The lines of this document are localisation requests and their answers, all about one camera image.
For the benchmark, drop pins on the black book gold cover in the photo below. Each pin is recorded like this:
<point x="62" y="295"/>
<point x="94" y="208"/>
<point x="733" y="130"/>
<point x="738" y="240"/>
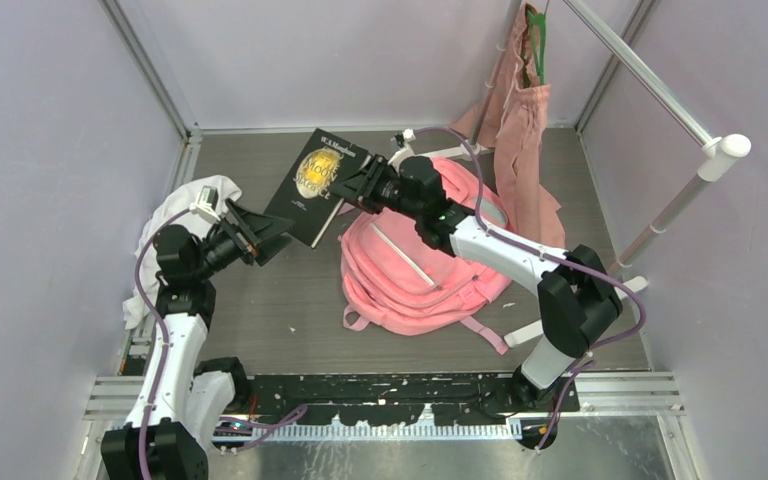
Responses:
<point x="304" y="195"/>

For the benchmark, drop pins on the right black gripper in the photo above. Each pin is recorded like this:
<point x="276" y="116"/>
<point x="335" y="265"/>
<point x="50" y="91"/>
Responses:
<point x="363" y="184"/>

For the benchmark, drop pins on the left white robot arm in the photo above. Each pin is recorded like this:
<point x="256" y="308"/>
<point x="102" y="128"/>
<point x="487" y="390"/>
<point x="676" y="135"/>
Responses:
<point x="170" y="428"/>

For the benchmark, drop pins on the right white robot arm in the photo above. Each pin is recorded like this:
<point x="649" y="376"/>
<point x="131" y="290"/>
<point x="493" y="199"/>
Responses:
<point x="577" y="300"/>

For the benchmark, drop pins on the white perforated cable rail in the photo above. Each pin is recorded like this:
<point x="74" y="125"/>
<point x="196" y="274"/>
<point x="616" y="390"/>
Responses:
<point x="421" y="431"/>

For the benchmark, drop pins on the pink student backpack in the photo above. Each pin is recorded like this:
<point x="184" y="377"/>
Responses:
<point x="391" y="279"/>

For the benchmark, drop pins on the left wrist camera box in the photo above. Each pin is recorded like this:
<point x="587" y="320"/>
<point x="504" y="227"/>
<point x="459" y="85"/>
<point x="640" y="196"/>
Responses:
<point x="205" y="205"/>

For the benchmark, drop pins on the white clothes rack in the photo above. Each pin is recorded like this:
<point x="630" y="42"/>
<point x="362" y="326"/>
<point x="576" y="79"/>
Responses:
<point x="672" y="157"/>

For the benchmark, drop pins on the green clothes hanger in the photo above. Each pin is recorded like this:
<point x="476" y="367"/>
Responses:
<point x="538" y="46"/>

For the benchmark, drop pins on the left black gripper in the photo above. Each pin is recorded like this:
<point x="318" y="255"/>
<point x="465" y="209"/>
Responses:
<point x="263" y="231"/>

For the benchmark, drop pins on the pink hanging garment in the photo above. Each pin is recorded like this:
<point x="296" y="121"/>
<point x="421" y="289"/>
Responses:
<point x="513" y="126"/>

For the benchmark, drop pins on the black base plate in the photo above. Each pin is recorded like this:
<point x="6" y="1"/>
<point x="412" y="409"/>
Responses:
<point x="452" y="399"/>

